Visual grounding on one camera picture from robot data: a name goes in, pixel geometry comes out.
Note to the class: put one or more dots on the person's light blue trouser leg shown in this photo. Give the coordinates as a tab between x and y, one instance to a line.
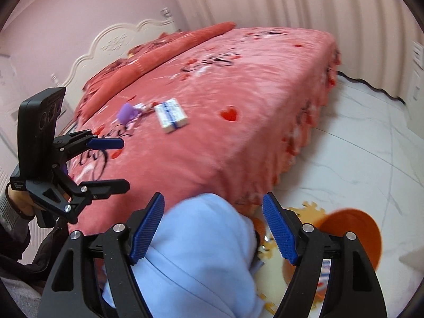
198	255

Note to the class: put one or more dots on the person's left hand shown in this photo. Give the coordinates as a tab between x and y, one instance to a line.
20	203

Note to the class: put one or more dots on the purple ribbed silicone cup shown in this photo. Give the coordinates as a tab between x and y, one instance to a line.
127	112

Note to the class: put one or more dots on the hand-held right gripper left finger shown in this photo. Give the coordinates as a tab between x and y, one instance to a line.
149	225

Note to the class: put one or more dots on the pale pleated curtain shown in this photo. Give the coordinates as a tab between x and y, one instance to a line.
281	0

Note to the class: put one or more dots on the yellow printed foam floor mat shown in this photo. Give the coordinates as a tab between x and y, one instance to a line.
270	288

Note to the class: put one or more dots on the white panelled door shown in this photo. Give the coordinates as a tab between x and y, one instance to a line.
416	73

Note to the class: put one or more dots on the person's dark jacket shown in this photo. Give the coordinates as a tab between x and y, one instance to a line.
43	248

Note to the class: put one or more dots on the white carved bed headboard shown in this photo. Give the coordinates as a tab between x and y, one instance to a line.
109	39

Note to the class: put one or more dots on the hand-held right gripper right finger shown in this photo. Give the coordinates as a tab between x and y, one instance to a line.
280	228

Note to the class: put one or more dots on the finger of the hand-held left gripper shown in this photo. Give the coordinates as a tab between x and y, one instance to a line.
106	143
109	187

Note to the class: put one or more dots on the pink printed pillow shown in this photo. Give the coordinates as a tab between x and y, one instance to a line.
106	73
155	41

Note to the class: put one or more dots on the folded pink quilt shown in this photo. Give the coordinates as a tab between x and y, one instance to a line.
149	63

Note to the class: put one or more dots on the white blue flat box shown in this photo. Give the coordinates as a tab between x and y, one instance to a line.
172	116

